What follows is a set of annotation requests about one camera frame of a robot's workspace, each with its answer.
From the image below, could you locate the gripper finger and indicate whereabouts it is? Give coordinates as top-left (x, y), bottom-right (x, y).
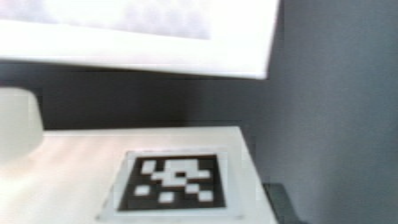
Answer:
top-left (263, 183), bottom-right (309, 224)

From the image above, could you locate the white front drawer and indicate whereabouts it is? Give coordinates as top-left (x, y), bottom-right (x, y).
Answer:
top-left (0, 127), bottom-right (278, 224)

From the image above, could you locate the white drawer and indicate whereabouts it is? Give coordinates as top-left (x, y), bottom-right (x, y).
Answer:
top-left (0, 127), bottom-right (278, 224)
top-left (0, 87), bottom-right (45, 166)

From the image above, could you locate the white rear drawer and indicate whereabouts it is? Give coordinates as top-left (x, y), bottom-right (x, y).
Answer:
top-left (0, 87), bottom-right (45, 166)

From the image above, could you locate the white L-shaped border fence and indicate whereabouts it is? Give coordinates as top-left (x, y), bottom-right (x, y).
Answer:
top-left (0, 0), bottom-right (281, 79)

